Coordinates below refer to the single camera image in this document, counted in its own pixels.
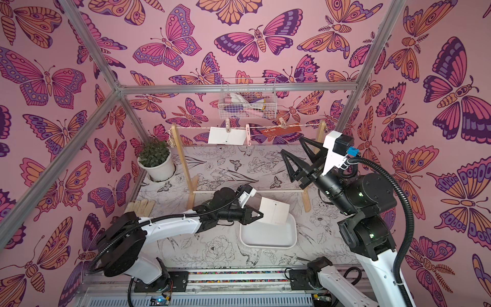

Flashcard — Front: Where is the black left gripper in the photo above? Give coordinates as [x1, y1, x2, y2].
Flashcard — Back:
[217, 205, 265, 227]

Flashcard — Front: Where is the white postcard with circles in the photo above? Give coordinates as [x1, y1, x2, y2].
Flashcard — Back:
[259, 197, 290, 226]

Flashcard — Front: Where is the white postcard with chinese text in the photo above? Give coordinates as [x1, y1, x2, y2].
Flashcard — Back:
[208, 127, 247, 146]

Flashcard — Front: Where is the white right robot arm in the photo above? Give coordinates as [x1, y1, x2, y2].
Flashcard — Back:
[281, 133, 415, 306]

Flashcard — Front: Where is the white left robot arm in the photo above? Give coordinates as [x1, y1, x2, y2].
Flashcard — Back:
[88, 184, 263, 287]

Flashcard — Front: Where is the white plastic tray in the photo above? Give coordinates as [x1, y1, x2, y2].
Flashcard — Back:
[239, 214, 297, 249]

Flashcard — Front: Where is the red postcard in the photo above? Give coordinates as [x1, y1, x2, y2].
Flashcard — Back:
[261, 125, 304, 145]

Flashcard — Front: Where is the wooden hanging rack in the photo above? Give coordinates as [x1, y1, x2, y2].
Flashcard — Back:
[169, 124, 311, 212]

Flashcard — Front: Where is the wooden sticks bundle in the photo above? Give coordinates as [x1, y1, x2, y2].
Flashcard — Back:
[124, 198, 156, 217]

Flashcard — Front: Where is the potted green plant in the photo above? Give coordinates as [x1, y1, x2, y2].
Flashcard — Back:
[138, 138, 176, 182]

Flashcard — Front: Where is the black corrugated left cable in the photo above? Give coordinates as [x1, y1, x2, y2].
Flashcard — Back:
[87, 187, 246, 275]

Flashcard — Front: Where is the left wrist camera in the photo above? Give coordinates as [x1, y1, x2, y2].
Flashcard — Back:
[237, 184, 257, 208]

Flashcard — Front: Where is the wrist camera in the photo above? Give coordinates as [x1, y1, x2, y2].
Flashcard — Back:
[322, 130, 359, 175]
[237, 184, 257, 208]

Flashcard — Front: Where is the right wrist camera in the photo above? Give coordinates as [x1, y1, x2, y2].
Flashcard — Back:
[322, 130, 359, 175]

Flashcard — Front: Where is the twine string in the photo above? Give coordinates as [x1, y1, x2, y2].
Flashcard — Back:
[170, 122, 325, 131]

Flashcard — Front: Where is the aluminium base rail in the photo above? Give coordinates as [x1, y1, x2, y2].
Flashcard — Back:
[73, 266, 342, 306]

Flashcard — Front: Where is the white wire basket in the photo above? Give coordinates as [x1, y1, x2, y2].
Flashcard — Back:
[216, 78, 277, 120]

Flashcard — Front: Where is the aluminium frame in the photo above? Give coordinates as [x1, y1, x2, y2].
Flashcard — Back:
[1, 1, 406, 247]

